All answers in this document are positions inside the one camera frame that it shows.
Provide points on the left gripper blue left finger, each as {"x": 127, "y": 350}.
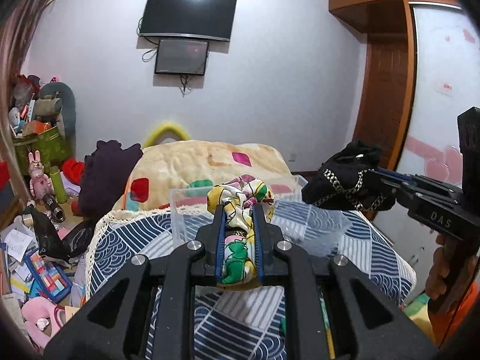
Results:
{"x": 208, "y": 268}

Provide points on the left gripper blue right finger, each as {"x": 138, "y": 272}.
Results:
{"x": 271, "y": 270}

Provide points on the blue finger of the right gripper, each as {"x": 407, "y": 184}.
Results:
{"x": 393, "y": 178}
{"x": 386, "y": 189}

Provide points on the colourful floral cloth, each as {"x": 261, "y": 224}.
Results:
{"x": 237, "y": 197}

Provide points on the black white fabric bag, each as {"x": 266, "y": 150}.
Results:
{"x": 346, "y": 181}

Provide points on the person's right hand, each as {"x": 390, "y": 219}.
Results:
{"x": 436, "y": 282}

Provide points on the clear plastic storage box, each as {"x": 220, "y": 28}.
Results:
{"x": 320, "y": 232}

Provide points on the beige patterned fleece blanket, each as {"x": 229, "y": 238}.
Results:
{"x": 189, "y": 164}

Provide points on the blue white patterned cover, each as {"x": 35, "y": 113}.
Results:
{"x": 230, "y": 324}

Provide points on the white wardrobe door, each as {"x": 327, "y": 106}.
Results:
{"x": 446, "y": 53}

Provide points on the dark purple cloth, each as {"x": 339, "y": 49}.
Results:
{"x": 105, "y": 176}

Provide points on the red plush item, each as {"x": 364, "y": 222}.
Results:
{"x": 73, "y": 170}

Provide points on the green bottle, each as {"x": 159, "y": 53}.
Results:
{"x": 57, "y": 184}

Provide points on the brown wooden door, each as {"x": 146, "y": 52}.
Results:
{"x": 386, "y": 102}

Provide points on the pink rabbit toy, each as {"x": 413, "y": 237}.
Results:
{"x": 40, "y": 183}

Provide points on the green cardboard box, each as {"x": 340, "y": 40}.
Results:
{"x": 53, "y": 148}

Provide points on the pink plush slipper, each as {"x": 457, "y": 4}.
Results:
{"x": 42, "y": 320}

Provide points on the grey green plush toy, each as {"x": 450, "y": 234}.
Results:
{"x": 56, "y": 104}

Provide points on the red box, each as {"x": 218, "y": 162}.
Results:
{"x": 4, "y": 175}

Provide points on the small wall monitor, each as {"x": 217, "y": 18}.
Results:
{"x": 181, "y": 57}

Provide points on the black wall television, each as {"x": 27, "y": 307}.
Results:
{"x": 203, "y": 19}

